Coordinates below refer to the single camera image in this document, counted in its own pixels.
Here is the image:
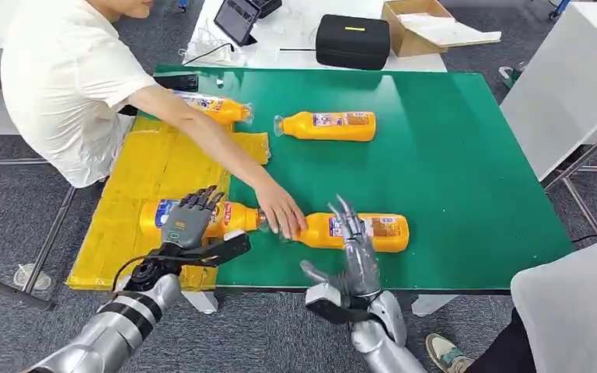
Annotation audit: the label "orange drink bottle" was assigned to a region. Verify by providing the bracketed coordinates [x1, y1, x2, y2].
[172, 90, 254, 126]
[274, 110, 377, 142]
[138, 199, 269, 240]
[278, 211, 410, 254]

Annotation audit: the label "white side table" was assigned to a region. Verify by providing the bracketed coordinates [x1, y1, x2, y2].
[499, 0, 597, 181]

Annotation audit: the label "white table foot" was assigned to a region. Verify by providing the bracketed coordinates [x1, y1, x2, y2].
[182, 291, 220, 315]
[410, 294, 459, 318]

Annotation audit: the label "clear plastic cup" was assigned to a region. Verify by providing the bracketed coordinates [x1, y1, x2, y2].
[13, 262, 52, 291]

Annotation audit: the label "person's hand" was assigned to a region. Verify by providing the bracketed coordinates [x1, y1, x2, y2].
[253, 177, 309, 241]

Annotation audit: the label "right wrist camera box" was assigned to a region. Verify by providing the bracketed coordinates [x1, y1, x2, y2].
[304, 281, 369, 326]

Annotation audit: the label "white foam sheet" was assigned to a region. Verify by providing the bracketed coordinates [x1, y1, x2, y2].
[397, 12, 502, 47]

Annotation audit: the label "black floor bar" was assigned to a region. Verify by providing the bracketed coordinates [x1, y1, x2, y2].
[0, 267, 58, 312]

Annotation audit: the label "green table mat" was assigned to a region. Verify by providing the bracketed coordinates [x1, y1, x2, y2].
[136, 65, 574, 292]

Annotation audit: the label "black zip case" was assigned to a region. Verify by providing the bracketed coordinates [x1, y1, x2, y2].
[315, 14, 392, 71]

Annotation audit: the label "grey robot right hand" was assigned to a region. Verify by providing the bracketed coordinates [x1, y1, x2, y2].
[299, 194, 383, 303]

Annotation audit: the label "cardboard box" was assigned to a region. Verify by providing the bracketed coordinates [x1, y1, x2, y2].
[380, 0, 502, 58]

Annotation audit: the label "person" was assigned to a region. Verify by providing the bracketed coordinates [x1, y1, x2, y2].
[0, 0, 158, 189]
[424, 240, 597, 373]

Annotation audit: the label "metal table leg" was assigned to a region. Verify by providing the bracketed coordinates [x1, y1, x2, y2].
[23, 185, 78, 295]

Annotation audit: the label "dark tablet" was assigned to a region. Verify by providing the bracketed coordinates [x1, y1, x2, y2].
[212, 0, 261, 47]

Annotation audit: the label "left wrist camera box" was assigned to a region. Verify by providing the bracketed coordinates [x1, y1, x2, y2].
[195, 230, 252, 267]

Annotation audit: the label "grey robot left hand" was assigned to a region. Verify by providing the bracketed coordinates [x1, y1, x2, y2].
[160, 185, 226, 251]

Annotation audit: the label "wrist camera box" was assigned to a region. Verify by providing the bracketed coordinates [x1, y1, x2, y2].
[195, 230, 252, 267]
[304, 281, 369, 326]

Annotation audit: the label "yellow sheet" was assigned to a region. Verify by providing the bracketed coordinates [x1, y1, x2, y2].
[65, 115, 271, 292]

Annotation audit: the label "green and white floor object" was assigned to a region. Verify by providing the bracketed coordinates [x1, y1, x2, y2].
[497, 64, 525, 89]

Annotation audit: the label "black device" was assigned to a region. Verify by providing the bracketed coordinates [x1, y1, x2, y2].
[250, 0, 284, 17]

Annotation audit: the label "metal side table legs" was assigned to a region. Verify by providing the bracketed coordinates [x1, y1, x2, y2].
[541, 120, 597, 237]

